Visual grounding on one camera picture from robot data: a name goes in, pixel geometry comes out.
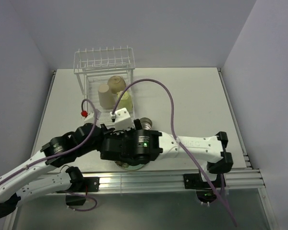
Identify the green floral plate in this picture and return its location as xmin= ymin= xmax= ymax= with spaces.
xmin=115 ymin=161 xmax=146 ymax=171

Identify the small metal-lined beige cup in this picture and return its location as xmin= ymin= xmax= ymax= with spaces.
xmin=140 ymin=117 xmax=153 ymax=130

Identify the pale yellow mug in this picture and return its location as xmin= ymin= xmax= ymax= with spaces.
xmin=117 ymin=91 xmax=133 ymax=112

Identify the brown paper-like cup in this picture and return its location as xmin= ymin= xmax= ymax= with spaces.
xmin=98 ymin=83 xmax=115 ymax=109

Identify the beige ceramic bowl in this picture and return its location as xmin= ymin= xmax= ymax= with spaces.
xmin=107 ymin=75 xmax=126 ymax=94

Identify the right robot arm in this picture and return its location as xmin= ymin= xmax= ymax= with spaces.
xmin=100 ymin=129 xmax=233 ymax=187

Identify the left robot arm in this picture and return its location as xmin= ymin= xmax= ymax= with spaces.
xmin=0 ymin=123 xmax=104 ymax=219

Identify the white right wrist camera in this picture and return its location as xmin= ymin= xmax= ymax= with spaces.
xmin=110 ymin=108 xmax=133 ymax=130

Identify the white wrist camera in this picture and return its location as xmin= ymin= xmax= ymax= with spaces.
xmin=110 ymin=108 xmax=133 ymax=130
xmin=81 ymin=110 xmax=101 ymax=126

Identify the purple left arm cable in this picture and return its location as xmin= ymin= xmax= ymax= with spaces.
xmin=0 ymin=98 xmax=99 ymax=212

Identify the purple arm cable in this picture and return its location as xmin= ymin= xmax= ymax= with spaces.
xmin=0 ymin=98 xmax=99 ymax=212
xmin=111 ymin=79 xmax=238 ymax=227

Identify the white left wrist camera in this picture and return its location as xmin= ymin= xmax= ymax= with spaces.
xmin=81 ymin=110 xmax=101 ymax=126

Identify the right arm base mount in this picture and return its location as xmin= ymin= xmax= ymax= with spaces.
xmin=183 ymin=173 xmax=226 ymax=190

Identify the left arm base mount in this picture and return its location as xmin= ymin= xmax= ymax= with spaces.
xmin=65 ymin=177 xmax=100 ymax=212

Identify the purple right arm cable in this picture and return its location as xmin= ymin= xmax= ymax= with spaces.
xmin=111 ymin=79 xmax=238 ymax=227

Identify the white wire dish rack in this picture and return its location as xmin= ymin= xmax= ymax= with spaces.
xmin=73 ymin=46 xmax=135 ymax=127

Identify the aluminium frame rail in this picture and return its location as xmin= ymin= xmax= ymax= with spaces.
xmin=84 ymin=169 xmax=265 ymax=194

